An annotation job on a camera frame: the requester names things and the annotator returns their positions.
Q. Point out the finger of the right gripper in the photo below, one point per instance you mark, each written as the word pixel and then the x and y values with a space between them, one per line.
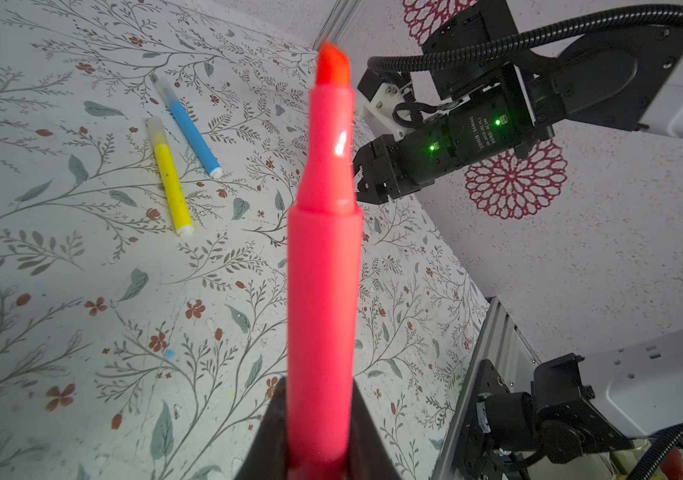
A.
pixel 371 159

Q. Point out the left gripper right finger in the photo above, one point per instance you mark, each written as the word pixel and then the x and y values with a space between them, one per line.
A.
pixel 367 458

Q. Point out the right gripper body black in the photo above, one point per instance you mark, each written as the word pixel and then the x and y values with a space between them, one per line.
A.
pixel 495 118

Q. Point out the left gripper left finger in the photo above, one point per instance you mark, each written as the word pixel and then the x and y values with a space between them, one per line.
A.
pixel 267 456

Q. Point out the pink highlighter pen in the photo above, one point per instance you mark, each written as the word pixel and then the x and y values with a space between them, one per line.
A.
pixel 324 237

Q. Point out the blue pen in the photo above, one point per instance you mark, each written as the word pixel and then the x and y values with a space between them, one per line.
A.
pixel 187 127

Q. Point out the yellow highlighter pen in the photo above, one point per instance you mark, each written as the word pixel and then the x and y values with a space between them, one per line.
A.
pixel 180 215

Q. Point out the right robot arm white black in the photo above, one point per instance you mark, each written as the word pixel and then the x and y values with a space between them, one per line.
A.
pixel 596 265

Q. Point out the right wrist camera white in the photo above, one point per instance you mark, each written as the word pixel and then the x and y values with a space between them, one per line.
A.
pixel 379 93

